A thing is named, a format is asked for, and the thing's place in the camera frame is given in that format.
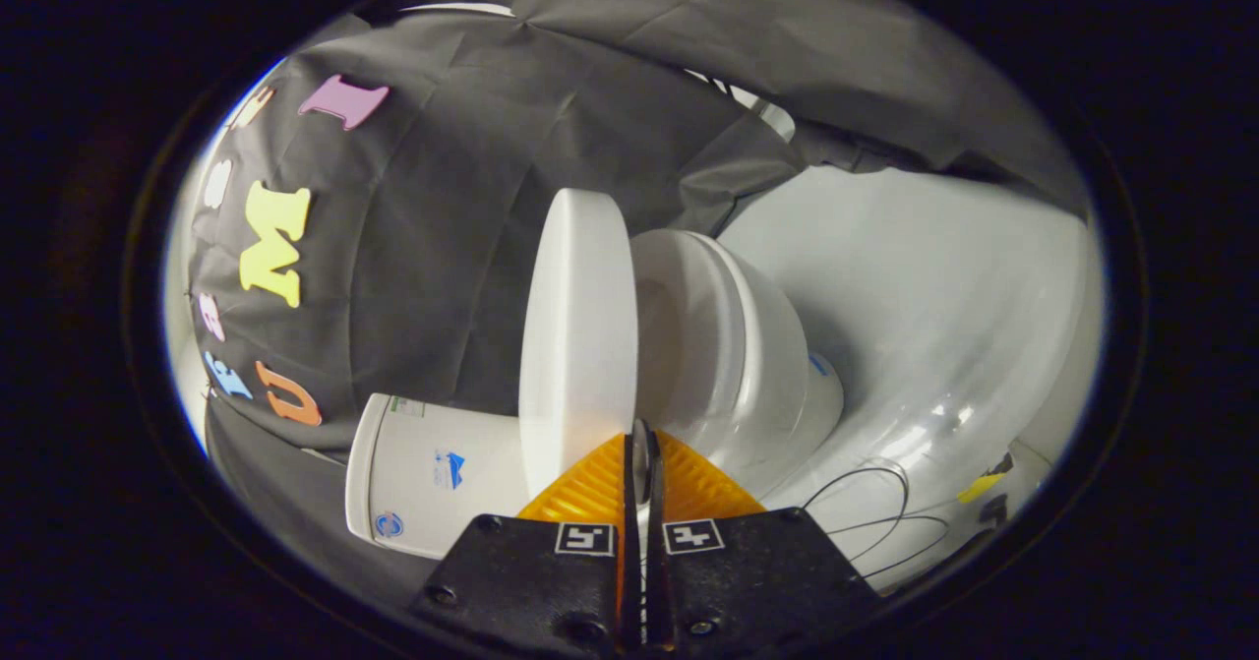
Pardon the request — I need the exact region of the thin black cable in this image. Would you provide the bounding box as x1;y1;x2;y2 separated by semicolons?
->
795;458;952;582

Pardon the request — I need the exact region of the black backdrop cloth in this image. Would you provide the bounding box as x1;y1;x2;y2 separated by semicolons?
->
185;0;1091;602

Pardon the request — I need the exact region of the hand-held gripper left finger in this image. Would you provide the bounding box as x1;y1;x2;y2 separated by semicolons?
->
408;432;642;656

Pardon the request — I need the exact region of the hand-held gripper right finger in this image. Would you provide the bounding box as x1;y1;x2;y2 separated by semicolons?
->
644;429;883;654

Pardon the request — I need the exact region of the black lid pull tab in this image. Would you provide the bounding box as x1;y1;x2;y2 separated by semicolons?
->
632;418;652;506

